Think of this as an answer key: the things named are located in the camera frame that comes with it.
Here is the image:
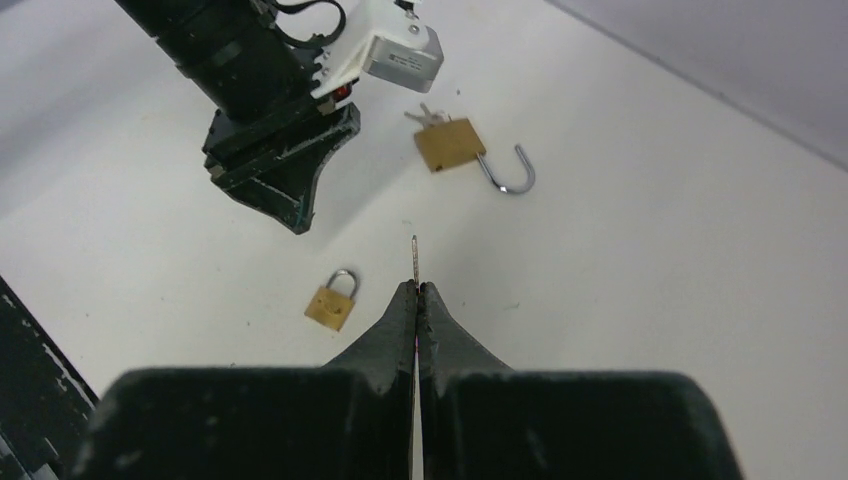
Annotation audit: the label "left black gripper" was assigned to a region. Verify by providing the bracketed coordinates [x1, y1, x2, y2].
[202, 103, 361, 235]

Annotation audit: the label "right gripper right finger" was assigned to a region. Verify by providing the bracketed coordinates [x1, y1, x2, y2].
[417, 283, 742, 479]

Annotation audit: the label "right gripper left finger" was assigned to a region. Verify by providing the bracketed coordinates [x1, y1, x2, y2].
[70, 281, 418, 479]

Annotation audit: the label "small brass padlock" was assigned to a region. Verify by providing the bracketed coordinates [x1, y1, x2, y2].
[304, 269, 359, 332]

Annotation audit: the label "silver keys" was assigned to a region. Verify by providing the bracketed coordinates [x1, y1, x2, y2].
[404, 102, 451, 129]

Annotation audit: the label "large brass padlock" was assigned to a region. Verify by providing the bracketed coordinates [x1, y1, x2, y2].
[413, 118, 536, 195]

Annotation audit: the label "small silver key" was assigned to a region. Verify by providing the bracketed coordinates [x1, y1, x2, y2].
[411, 234, 421, 291]

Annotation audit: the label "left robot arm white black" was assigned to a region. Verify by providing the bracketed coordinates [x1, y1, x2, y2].
[119, 0, 361, 235]

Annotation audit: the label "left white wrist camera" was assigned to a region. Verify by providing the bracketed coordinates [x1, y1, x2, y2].
[310, 0, 444, 99]

